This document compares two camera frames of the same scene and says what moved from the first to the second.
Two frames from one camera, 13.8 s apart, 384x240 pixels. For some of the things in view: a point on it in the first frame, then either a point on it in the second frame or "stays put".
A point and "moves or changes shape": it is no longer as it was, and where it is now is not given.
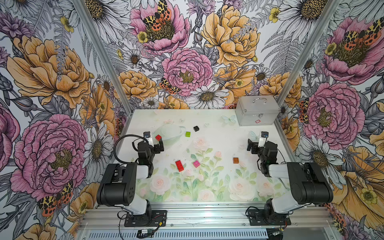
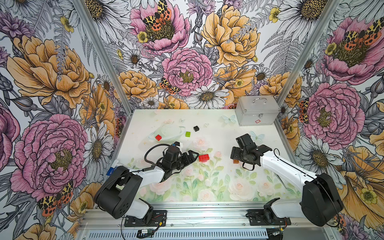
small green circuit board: (145, 231) stays put
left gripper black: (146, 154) -> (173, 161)
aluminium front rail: (206, 215) stays put
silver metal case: (257, 110) stays put
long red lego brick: (179, 165) moves or changes shape
